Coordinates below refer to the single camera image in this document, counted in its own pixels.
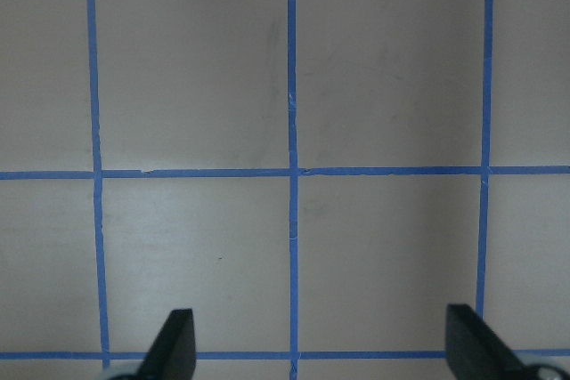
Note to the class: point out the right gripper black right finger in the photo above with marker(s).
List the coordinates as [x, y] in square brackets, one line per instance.
[474, 352]

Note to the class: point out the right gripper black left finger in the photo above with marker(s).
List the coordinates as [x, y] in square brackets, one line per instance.
[173, 353]

